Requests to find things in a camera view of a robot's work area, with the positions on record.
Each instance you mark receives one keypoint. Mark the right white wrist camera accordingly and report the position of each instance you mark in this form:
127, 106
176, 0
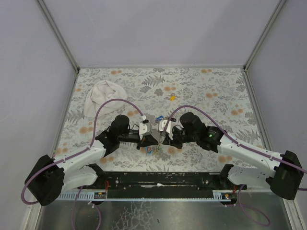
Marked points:
166, 128

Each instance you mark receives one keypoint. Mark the aluminium frame profiles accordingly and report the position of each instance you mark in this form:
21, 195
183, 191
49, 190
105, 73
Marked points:
292, 207

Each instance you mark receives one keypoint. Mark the blue tag key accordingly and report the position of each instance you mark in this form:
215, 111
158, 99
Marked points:
159, 119

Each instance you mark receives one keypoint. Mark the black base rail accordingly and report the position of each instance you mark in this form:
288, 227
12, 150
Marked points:
161, 185

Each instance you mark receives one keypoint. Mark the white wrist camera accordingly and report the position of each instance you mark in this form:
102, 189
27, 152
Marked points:
145, 127
166, 128

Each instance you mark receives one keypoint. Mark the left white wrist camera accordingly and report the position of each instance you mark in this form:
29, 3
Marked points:
145, 127

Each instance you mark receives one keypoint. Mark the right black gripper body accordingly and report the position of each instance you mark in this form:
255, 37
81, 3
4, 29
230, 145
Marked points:
178, 139

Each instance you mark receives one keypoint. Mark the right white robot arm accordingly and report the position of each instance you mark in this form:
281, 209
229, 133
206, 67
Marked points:
282, 173

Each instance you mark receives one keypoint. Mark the floral table mat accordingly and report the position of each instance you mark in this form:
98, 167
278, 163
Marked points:
217, 94

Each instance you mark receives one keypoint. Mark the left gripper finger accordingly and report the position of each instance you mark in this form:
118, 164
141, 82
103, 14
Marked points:
150, 137
145, 143

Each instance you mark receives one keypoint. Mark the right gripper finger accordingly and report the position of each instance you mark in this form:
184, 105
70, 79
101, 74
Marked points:
173, 143
168, 139

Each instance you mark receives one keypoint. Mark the yellow tag key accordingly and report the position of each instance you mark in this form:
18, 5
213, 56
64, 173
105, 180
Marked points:
171, 96

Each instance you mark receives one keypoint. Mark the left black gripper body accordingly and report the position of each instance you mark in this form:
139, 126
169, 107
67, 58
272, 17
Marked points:
145, 139

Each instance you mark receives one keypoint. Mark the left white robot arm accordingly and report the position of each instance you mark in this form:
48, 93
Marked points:
52, 176

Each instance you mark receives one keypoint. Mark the white crumpled cloth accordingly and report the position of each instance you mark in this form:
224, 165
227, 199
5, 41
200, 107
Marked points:
100, 93

